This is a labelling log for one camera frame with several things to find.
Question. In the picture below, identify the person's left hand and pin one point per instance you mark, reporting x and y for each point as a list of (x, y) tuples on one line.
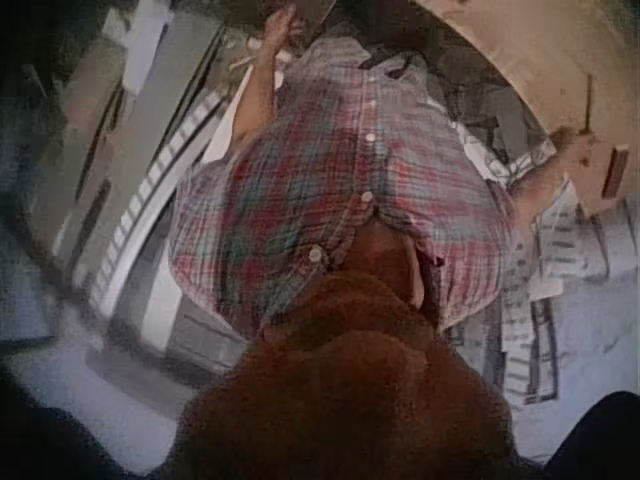
[(276, 35)]

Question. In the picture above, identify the brown wooden block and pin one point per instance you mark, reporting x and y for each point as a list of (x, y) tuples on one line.
[(616, 171)]

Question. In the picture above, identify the thin brown wooden stick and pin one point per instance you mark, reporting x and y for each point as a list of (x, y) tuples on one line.
[(586, 105)]

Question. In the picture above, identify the person's right hand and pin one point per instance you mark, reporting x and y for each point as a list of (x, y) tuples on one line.
[(570, 137)]

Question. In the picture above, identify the grey metal cabinet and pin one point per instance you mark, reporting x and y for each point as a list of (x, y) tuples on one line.
[(115, 115)]

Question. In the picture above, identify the grey board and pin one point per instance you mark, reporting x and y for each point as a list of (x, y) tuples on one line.
[(315, 12)]

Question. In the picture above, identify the heap of printed paper sheets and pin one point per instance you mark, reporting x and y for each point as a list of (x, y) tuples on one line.
[(565, 280)]

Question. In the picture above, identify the white slatted rack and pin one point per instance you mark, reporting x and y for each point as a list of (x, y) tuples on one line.
[(150, 200)]

